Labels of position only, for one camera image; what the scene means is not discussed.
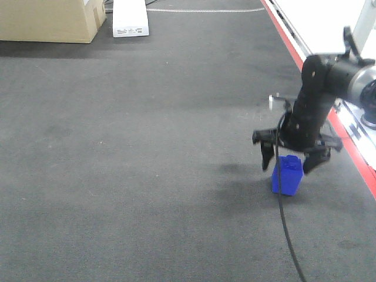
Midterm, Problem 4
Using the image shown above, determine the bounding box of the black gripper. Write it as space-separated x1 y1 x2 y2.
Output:
252 91 343 174

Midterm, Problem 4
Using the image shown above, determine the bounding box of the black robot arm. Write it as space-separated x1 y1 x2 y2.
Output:
252 26 375 174

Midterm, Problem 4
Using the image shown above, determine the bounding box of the white long carton box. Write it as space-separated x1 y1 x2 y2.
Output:
112 0 149 38

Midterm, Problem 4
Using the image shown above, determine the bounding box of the brown cardboard box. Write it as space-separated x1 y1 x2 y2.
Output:
1 0 106 43

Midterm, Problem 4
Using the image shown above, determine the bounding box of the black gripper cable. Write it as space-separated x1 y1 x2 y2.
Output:
274 113 308 282

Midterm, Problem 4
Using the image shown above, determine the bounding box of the red conveyor edge rail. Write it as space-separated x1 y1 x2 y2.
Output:
261 1 375 192

